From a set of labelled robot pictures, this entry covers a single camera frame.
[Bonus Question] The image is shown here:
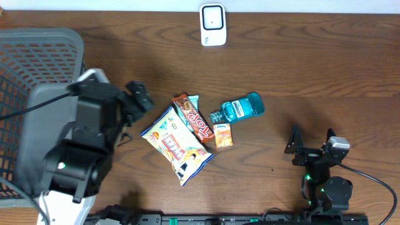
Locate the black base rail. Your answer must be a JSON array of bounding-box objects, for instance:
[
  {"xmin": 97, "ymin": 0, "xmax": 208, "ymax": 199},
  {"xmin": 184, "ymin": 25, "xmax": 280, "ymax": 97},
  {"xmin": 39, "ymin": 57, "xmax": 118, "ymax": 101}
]
[{"xmin": 83, "ymin": 205, "xmax": 369, "ymax": 225}]

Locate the black right camera cable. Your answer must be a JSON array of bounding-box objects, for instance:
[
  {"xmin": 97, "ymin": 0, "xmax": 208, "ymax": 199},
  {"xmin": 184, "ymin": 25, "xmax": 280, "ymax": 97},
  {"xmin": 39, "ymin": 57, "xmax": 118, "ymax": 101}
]
[{"xmin": 336, "ymin": 162, "xmax": 398, "ymax": 225}]

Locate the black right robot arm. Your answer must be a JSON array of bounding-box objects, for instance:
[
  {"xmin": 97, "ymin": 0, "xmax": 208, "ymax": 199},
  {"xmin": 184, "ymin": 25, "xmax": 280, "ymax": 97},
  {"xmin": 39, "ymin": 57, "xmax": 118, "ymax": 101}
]
[{"xmin": 284, "ymin": 125, "xmax": 353, "ymax": 214}]

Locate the orange chocolate bar wrapper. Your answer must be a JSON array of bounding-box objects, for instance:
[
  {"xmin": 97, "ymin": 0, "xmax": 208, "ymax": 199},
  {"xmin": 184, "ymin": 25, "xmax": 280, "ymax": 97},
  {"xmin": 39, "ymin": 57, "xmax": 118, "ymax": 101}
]
[{"xmin": 172, "ymin": 94, "xmax": 214, "ymax": 143}]

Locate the small orange tissue pack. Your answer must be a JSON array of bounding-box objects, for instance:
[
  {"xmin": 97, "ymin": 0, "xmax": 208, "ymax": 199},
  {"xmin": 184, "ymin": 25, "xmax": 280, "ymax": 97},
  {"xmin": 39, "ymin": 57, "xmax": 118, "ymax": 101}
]
[{"xmin": 213, "ymin": 123, "xmax": 233, "ymax": 148}]

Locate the blue mouthwash bottle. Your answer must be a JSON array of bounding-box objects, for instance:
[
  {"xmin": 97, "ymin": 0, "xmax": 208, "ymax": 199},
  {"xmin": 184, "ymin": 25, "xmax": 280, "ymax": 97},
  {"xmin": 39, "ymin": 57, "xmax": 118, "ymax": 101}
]
[{"xmin": 209, "ymin": 92, "xmax": 265, "ymax": 124}]

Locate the cream wet wipes pack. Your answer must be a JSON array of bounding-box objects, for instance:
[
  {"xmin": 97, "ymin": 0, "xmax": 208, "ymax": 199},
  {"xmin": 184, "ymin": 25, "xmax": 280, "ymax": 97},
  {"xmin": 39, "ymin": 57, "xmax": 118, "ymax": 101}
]
[{"xmin": 141, "ymin": 106, "xmax": 214, "ymax": 186}]

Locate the mint green small packet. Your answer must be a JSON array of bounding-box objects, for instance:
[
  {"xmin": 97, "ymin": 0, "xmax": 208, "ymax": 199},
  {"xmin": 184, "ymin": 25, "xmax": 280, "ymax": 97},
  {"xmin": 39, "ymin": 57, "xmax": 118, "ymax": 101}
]
[{"xmin": 176, "ymin": 94, "xmax": 199, "ymax": 133}]

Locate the grey plastic basket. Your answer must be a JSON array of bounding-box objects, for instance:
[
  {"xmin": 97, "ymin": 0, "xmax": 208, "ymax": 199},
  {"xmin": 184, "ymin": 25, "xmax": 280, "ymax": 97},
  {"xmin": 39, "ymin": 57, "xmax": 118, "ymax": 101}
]
[{"xmin": 1, "ymin": 28, "xmax": 86, "ymax": 198}]

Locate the white barcode scanner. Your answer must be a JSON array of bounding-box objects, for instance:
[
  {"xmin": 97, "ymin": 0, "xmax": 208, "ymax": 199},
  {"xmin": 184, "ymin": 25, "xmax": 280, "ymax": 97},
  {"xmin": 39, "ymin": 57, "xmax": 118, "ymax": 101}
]
[{"xmin": 199, "ymin": 3, "xmax": 227, "ymax": 47}]

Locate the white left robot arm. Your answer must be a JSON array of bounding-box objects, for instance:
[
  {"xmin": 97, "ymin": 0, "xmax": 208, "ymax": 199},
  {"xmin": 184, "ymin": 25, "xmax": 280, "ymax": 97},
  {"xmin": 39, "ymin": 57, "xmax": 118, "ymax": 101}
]
[{"xmin": 26, "ymin": 81, "xmax": 154, "ymax": 224}]

